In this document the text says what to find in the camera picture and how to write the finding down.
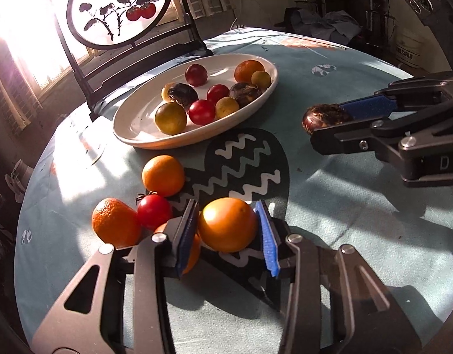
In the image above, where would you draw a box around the olive yellow round fruit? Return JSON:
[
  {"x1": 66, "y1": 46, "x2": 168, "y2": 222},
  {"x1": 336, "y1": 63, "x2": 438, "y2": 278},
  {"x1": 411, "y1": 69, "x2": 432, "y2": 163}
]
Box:
[{"x1": 155, "y1": 102, "x2": 188, "y2": 135}]

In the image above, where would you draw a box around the bumpy orange mandarin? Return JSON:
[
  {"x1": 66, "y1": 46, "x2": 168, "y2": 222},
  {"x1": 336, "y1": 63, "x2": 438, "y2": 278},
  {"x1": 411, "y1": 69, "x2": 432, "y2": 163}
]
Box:
[
  {"x1": 91, "y1": 198, "x2": 142, "y2": 248},
  {"x1": 234, "y1": 60, "x2": 266, "y2": 83}
]

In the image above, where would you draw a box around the white jug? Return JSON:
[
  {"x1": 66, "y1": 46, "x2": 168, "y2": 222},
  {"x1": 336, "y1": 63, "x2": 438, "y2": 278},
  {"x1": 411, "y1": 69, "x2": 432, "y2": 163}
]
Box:
[{"x1": 5, "y1": 160, "x2": 35, "y2": 203}]

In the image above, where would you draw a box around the dark brown passion fruit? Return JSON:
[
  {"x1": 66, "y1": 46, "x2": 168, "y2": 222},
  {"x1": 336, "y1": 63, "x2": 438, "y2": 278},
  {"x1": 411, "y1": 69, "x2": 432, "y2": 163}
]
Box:
[
  {"x1": 229, "y1": 83, "x2": 264, "y2": 107},
  {"x1": 167, "y1": 83, "x2": 194, "y2": 107},
  {"x1": 302, "y1": 104, "x2": 354, "y2": 135}
]

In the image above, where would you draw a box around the dark red round fruit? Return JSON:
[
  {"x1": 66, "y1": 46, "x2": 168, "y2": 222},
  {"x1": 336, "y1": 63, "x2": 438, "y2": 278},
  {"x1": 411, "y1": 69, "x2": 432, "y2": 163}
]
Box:
[{"x1": 185, "y1": 64, "x2": 208, "y2": 87}]

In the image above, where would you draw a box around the smooth orange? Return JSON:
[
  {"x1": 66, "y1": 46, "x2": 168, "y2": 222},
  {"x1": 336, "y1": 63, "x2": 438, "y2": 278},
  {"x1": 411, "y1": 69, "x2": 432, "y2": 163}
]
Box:
[
  {"x1": 198, "y1": 197, "x2": 258, "y2": 253},
  {"x1": 153, "y1": 221, "x2": 202, "y2": 275},
  {"x1": 142, "y1": 155, "x2": 185, "y2": 197}
]

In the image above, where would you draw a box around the black chair with painted panel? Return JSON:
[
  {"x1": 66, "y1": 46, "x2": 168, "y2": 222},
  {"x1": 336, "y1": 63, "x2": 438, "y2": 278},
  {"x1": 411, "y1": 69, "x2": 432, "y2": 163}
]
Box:
[{"x1": 49, "y1": 0, "x2": 214, "y2": 120}]

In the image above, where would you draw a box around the spotted yellow round fruit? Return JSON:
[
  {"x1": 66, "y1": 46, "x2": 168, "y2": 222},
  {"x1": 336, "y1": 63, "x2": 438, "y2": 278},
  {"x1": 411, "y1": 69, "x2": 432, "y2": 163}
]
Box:
[{"x1": 215, "y1": 96, "x2": 240, "y2": 119}]

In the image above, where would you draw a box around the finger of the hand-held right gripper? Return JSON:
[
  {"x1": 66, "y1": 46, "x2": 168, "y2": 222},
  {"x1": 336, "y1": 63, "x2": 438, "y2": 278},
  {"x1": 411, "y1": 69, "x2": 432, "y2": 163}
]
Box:
[
  {"x1": 339, "y1": 71, "x2": 453, "y2": 120},
  {"x1": 310, "y1": 112, "x2": 437, "y2": 165}
]

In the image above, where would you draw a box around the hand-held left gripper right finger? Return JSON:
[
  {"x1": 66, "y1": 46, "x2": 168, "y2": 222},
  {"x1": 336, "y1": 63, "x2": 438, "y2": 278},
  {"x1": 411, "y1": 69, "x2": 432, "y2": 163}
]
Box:
[{"x1": 254, "y1": 199, "x2": 422, "y2": 354}]

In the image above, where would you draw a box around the white plastic bucket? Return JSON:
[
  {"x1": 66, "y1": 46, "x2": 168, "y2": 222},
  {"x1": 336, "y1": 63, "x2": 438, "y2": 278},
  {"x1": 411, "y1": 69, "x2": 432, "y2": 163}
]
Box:
[{"x1": 396, "y1": 29, "x2": 422, "y2": 69}]

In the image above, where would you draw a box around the white oval plate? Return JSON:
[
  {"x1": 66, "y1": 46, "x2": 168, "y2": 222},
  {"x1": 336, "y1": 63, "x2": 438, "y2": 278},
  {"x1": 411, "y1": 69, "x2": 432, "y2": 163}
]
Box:
[{"x1": 113, "y1": 53, "x2": 279, "y2": 150}]

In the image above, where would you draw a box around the red cherry tomato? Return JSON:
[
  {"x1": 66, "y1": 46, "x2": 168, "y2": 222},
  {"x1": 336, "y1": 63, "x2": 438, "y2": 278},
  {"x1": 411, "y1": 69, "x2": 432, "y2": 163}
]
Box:
[
  {"x1": 188, "y1": 99, "x2": 216, "y2": 126},
  {"x1": 207, "y1": 84, "x2": 230, "y2": 104}
]

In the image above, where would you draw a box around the light blue printed tablecloth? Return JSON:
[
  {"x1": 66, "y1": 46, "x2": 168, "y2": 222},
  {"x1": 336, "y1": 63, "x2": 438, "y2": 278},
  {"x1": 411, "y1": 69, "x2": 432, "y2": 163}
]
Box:
[{"x1": 14, "y1": 27, "x2": 453, "y2": 354}]

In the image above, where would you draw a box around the bright window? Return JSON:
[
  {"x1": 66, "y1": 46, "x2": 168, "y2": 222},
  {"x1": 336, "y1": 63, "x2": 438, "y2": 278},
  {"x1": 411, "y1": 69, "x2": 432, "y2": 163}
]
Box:
[{"x1": 0, "y1": 0, "x2": 94, "y2": 89}]

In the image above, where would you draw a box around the pile of grey clothes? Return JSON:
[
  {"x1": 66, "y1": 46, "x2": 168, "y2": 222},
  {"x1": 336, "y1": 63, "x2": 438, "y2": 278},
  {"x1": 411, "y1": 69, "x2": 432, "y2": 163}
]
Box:
[{"x1": 274, "y1": 7, "x2": 363, "y2": 45}]

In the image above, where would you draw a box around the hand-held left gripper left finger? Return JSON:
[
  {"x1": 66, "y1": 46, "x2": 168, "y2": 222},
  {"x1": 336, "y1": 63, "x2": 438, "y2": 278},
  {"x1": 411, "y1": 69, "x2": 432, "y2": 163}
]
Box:
[{"x1": 31, "y1": 198, "x2": 201, "y2": 354}]

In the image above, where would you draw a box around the red tomato with stem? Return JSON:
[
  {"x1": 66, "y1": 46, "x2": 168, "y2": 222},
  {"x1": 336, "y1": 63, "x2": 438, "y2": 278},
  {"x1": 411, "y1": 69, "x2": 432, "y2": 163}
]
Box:
[{"x1": 137, "y1": 191, "x2": 173, "y2": 231}]

